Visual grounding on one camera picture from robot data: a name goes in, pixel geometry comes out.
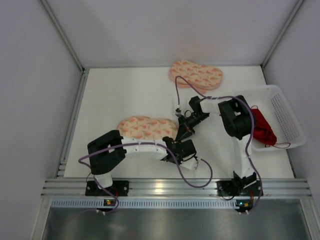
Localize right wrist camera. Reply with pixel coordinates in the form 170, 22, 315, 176
175, 105, 182, 117

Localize pink mesh laundry bag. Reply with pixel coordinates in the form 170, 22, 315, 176
116, 115, 178, 140

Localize red bra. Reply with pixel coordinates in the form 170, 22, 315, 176
218, 104, 291, 148

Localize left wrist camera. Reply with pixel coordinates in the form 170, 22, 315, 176
180, 157, 199, 171

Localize stacked pink laundry bags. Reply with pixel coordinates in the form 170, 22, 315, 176
169, 60, 223, 94

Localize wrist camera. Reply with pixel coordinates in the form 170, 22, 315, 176
180, 157, 199, 171
175, 105, 182, 117

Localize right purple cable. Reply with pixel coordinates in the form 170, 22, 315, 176
174, 75, 263, 213

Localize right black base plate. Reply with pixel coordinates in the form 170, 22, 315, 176
216, 180, 261, 198

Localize perforated cable duct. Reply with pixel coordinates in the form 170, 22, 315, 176
51, 198, 251, 210

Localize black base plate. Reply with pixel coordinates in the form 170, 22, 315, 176
216, 180, 261, 198
85, 180, 130, 197

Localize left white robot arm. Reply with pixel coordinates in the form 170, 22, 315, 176
87, 130, 198, 189

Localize aluminium mounting rail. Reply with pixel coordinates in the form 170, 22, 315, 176
41, 178, 312, 199

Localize white plastic basket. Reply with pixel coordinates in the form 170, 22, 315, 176
233, 85, 306, 152

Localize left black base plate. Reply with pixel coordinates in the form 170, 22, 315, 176
85, 180, 130, 197

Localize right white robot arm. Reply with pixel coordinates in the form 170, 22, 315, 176
176, 95, 257, 189

